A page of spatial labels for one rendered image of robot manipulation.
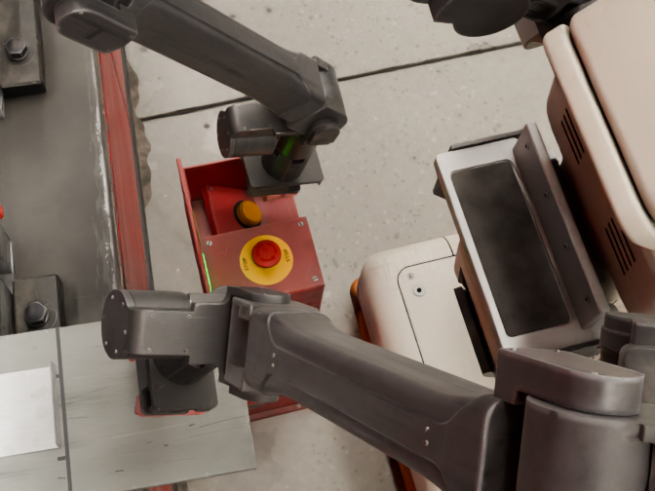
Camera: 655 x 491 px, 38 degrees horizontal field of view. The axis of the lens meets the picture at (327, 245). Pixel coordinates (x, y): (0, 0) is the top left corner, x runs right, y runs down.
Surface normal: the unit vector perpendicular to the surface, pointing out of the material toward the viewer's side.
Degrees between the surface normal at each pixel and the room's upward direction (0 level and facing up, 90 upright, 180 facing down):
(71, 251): 0
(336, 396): 68
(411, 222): 0
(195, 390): 30
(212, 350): 40
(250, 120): 10
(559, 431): 48
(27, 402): 0
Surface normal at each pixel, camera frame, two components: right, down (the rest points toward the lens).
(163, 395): 0.55, -0.40
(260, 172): 0.29, -0.42
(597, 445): -0.16, 0.03
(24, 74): 0.07, -0.37
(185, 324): 0.50, 0.09
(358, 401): -0.90, -0.07
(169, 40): 0.27, 0.91
